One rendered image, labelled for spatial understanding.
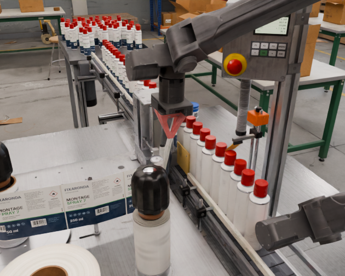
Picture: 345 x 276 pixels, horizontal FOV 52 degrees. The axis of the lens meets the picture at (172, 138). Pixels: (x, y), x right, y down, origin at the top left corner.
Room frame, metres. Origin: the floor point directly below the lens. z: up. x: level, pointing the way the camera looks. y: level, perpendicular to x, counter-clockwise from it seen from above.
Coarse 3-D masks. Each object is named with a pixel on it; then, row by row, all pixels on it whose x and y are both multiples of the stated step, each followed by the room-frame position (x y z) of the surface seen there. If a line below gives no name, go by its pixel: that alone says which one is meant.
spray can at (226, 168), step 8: (232, 152) 0.85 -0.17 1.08; (224, 160) 0.85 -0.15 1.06; (232, 160) 0.84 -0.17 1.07; (224, 168) 0.84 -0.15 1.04; (232, 168) 0.83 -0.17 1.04; (224, 176) 0.83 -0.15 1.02; (224, 184) 0.83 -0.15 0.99; (224, 192) 0.83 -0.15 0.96; (224, 200) 0.83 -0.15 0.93; (224, 208) 0.83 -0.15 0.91
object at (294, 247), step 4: (268, 216) 0.73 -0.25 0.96; (292, 244) 0.63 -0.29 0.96; (296, 244) 0.63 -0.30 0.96; (292, 248) 0.62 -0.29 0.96; (296, 248) 0.61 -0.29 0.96; (300, 248) 0.61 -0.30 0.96; (296, 252) 0.61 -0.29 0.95; (300, 252) 0.60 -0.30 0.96; (300, 256) 0.60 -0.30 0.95; (304, 256) 0.59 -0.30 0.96; (304, 260) 0.58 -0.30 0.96; (308, 260) 0.58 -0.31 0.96; (308, 264) 0.57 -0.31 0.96; (312, 264) 0.57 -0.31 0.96; (316, 264) 0.57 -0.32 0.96; (312, 268) 0.56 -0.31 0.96; (316, 268) 0.55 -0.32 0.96; (316, 272) 0.55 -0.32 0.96; (320, 272) 0.54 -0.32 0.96
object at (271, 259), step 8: (176, 168) 1.10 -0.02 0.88; (184, 176) 1.04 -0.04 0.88; (216, 216) 0.83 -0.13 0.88; (232, 240) 0.73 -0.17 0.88; (240, 248) 0.70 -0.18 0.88; (248, 256) 0.67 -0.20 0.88; (264, 256) 0.67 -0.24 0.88; (272, 256) 0.67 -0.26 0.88; (272, 264) 0.64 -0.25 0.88; (280, 264) 0.64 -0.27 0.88; (280, 272) 0.62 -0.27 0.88; (288, 272) 0.62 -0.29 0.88
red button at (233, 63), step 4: (232, 60) 0.87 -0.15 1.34; (236, 60) 0.87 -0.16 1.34; (228, 64) 0.87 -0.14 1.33; (232, 64) 0.86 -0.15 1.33; (236, 64) 0.86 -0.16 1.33; (240, 64) 0.86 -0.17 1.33; (228, 68) 0.87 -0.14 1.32; (232, 68) 0.86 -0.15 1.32; (236, 68) 0.86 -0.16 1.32; (240, 68) 0.86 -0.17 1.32; (232, 72) 0.86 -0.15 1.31; (236, 72) 0.86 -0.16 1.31
